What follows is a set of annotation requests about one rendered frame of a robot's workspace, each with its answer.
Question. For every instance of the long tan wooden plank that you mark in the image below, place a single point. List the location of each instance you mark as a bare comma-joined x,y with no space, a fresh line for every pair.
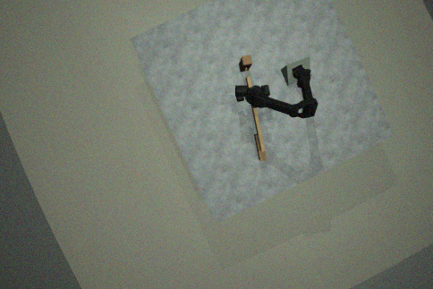
256,120

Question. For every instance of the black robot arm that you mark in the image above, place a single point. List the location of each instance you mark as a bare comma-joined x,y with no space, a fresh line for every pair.
257,96

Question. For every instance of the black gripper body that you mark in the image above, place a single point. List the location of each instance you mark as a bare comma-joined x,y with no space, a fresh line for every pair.
267,92

